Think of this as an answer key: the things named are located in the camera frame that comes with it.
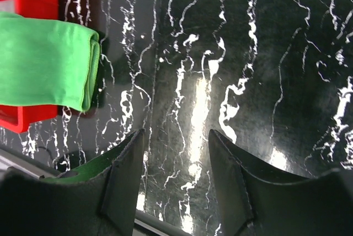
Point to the red plastic tray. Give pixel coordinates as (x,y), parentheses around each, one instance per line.
(18,119)

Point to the green towel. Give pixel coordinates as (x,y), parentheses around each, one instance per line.
(47,62)

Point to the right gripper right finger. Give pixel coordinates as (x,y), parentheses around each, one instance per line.
(256,198)

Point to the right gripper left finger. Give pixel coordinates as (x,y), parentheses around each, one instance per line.
(95,198)

